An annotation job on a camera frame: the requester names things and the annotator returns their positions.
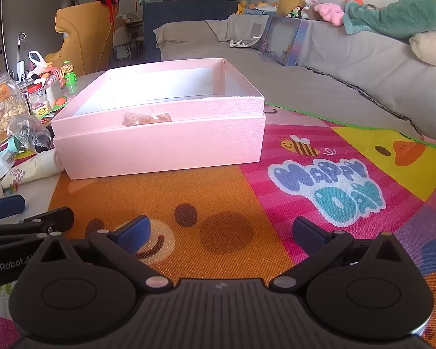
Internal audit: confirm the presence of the pink plush toy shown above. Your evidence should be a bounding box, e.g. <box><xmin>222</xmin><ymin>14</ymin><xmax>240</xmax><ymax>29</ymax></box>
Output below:
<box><xmin>314</xmin><ymin>3</ymin><xmax>346</xmax><ymax>27</ymax></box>

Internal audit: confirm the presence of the cream lotion tube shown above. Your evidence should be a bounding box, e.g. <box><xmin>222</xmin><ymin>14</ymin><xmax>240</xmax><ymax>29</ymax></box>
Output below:
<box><xmin>2</xmin><ymin>151</ymin><xmax>64</xmax><ymax>190</ymax></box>

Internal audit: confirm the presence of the grey covered sofa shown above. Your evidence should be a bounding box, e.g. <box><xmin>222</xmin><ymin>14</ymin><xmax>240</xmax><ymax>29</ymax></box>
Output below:
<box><xmin>154</xmin><ymin>18</ymin><xmax>436</xmax><ymax>146</ymax></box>

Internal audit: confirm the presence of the green toy bottle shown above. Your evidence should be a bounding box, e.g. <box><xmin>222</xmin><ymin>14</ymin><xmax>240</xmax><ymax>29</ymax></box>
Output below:
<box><xmin>61</xmin><ymin>61</ymin><xmax>79</xmax><ymax>97</ymax></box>

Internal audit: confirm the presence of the teal and white gadget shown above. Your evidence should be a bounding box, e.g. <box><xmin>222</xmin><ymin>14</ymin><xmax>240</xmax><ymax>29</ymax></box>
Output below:
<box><xmin>0</xmin><ymin>136</ymin><xmax>26</xmax><ymax>164</ymax></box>

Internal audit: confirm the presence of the pink cardboard box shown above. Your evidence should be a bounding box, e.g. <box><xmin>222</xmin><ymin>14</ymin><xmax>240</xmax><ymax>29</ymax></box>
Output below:
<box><xmin>51</xmin><ymin>57</ymin><xmax>266</xmax><ymax>180</ymax></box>

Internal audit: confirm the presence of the green fleece blanket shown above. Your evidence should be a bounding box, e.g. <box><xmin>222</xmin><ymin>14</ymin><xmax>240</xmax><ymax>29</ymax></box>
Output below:
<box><xmin>343</xmin><ymin>0</ymin><xmax>436</xmax><ymax>41</ymax></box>

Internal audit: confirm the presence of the beige pillow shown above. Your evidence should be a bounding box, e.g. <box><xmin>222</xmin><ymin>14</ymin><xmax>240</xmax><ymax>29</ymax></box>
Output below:
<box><xmin>410</xmin><ymin>33</ymin><xmax>436</xmax><ymax>70</ymax></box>

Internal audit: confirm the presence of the dark blue cabinet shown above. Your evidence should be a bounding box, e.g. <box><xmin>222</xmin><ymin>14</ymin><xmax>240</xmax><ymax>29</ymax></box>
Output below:
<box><xmin>143</xmin><ymin>0</ymin><xmax>240</xmax><ymax>64</ymax></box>

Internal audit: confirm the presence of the clear bag with black items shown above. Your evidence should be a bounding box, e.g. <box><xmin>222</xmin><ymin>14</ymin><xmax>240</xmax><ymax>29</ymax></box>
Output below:
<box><xmin>8</xmin><ymin>114</ymin><xmax>55</xmax><ymax>153</ymax></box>

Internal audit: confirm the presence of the colourful cartoon play mat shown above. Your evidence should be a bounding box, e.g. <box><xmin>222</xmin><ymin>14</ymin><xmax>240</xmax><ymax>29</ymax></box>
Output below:
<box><xmin>0</xmin><ymin>104</ymin><xmax>436</xmax><ymax>349</ymax></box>

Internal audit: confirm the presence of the yellow armchair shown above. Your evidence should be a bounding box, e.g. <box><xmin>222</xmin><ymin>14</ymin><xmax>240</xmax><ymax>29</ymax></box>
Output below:
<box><xmin>45</xmin><ymin>2</ymin><xmax>126</xmax><ymax>77</ymax></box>

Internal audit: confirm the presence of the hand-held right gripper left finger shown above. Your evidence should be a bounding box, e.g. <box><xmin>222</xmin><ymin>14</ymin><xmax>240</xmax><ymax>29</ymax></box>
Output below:
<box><xmin>31</xmin><ymin>215</ymin><xmax>171</xmax><ymax>293</ymax></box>

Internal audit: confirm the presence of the purple window toy box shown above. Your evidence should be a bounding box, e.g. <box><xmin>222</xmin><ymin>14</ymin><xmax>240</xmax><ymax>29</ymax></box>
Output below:
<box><xmin>260</xmin><ymin>16</ymin><xmax>310</xmax><ymax>67</ymax></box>

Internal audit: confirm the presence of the large clear snack jar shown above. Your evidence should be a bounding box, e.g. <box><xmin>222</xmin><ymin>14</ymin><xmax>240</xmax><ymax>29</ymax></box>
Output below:
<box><xmin>0</xmin><ymin>72</ymin><xmax>30</xmax><ymax>142</ymax></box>

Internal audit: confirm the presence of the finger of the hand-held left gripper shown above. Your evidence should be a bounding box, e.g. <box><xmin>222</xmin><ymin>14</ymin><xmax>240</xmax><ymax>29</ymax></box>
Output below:
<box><xmin>0</xmin><ymin>194</ymin><xmax>26</xmax><ymax>223</ymax></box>
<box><xmin>0</xmin><ymin>207</ymin><xmax>75</xmax><ymax>250</ymax></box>

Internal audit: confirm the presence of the small jar red lid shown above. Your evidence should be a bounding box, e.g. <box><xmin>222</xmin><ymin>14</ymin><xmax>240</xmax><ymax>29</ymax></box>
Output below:
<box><xmin>26</xmin><ymin>83</ymin><xmax>51</xmax><ymax>119</ymax></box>

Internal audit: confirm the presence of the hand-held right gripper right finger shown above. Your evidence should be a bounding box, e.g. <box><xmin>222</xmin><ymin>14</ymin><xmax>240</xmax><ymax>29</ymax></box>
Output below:
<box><xmin>269</xmin><ymin>216</ymin><xmax>411</xmax><ymax>293</ymax></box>

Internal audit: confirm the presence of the dining chair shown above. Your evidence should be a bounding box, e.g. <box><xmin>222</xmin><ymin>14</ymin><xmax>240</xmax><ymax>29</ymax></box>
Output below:
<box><xmin>112</xmin><ymin>27</ymin><xmax>132</xmax><ymax>61</ymax></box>

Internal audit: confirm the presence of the white plastic bag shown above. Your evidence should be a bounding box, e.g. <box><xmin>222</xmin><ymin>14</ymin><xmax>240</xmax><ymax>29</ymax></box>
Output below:
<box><xmin>28</xmin><ymin>51</ymin><xmax>46</xmax><ymax>72</ymax></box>

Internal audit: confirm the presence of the white stick vacuum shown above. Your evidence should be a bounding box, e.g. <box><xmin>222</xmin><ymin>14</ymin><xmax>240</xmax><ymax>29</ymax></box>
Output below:
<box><xmin>16</xmin><ymin>33</ymin><xmax>27</xmax><ymax>81</ymax></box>

